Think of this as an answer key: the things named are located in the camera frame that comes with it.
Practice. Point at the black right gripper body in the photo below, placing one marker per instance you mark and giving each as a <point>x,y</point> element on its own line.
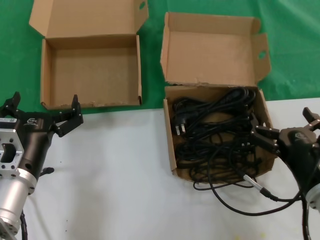
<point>300,150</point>

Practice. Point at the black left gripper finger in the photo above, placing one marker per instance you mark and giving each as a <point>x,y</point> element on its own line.
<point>11,105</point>
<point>70,122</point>

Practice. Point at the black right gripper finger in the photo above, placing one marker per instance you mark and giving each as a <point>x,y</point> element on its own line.
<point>313,120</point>
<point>266,138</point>

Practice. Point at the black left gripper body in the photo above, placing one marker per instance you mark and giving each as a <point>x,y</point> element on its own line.
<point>35,135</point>

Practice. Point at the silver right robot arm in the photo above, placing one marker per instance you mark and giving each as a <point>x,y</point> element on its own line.
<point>315,200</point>

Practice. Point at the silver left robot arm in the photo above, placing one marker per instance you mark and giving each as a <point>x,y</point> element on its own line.
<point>12,197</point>

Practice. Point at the open brown cardboard box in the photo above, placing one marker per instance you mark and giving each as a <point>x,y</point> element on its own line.
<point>212,57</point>
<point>95,75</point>

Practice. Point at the green table cloth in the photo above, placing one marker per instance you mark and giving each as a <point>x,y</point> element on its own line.
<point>15,62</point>

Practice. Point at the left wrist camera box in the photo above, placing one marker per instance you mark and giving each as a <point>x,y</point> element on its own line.
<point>7,120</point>

